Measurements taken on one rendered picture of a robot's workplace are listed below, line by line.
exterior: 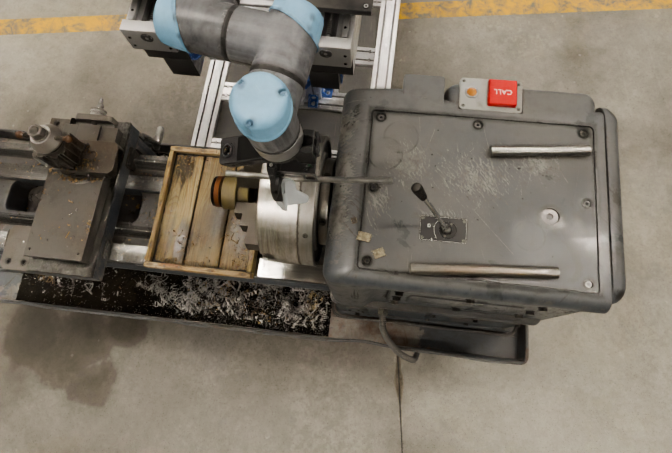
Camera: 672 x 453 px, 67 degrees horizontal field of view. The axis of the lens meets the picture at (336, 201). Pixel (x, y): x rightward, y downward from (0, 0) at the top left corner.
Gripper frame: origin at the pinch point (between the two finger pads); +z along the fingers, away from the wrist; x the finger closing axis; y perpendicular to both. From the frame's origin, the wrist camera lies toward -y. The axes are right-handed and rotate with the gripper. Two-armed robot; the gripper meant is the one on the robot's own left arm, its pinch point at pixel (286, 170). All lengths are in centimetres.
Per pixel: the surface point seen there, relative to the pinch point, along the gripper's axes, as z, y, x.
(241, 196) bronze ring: 25.4, -14.9, -1.0
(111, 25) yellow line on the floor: 150, -131, 110
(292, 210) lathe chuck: 13.4, -0.3, -5.3
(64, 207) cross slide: 39, -67, -5
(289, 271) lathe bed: 48, -5, -17
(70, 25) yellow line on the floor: 149, -154, 108
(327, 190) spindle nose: 17.8, 6.3, 0.4
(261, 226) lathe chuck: 15.4, -7.0, -9.0
